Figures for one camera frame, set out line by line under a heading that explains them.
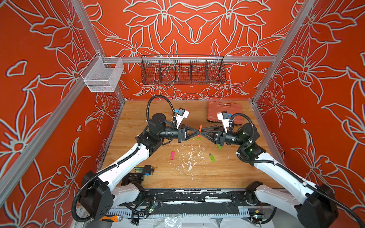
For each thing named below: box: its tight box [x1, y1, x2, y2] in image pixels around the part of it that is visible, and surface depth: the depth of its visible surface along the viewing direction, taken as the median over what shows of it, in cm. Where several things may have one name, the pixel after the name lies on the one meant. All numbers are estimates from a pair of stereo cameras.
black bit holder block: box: [121, 172, 145, 188], surface depth 80 cm
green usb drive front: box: [208, 152, 216, 163], surface depth 89 cm
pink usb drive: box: [171, 151, 176, 161], surface depth 91 cm
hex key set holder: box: [132, 165, 155, 175], surface depth 84 cm
